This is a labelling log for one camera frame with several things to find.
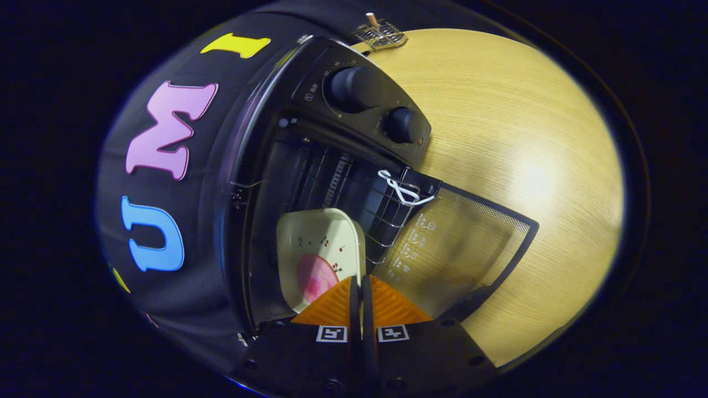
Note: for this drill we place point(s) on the black toaster oven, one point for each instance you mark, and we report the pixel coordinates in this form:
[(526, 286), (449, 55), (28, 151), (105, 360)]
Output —
[(354, 88)]

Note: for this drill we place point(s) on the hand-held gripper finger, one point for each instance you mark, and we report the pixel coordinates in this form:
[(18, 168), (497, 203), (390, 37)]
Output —
[(368, 331), (355, 331)]

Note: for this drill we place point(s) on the cream square plate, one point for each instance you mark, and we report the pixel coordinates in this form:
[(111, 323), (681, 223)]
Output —
[(321, 229)]

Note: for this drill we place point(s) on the pink round food slice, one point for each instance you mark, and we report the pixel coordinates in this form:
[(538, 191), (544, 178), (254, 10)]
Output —
[(315, 279)]

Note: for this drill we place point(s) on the small wooden stick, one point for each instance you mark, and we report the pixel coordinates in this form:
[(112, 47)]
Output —
[(373, 20)]

